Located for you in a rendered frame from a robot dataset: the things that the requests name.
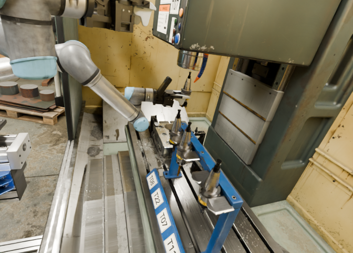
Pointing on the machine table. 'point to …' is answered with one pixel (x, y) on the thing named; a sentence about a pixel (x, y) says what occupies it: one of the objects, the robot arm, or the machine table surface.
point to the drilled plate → (166, 149)
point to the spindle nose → (189, 60)
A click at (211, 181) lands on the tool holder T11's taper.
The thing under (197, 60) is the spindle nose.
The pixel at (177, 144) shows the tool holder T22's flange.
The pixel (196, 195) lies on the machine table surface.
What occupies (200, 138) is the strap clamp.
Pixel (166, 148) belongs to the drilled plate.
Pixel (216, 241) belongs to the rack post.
